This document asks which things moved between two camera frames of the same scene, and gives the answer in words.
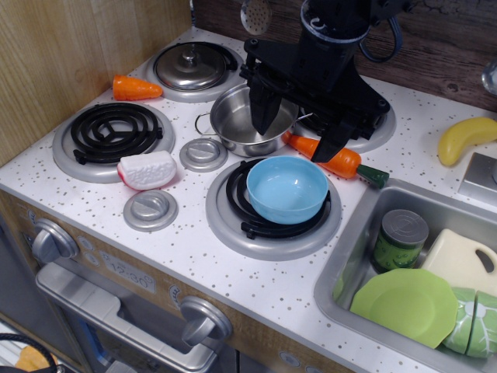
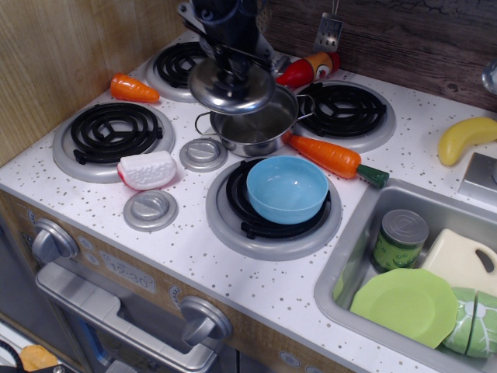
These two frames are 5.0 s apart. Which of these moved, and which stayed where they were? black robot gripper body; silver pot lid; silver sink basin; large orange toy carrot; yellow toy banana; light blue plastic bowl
Moved: silver pot lid; black robot gripper body
Stayed: yellow toy banana; light blue plastic bowl; silver sink basin; large orange toy carrot
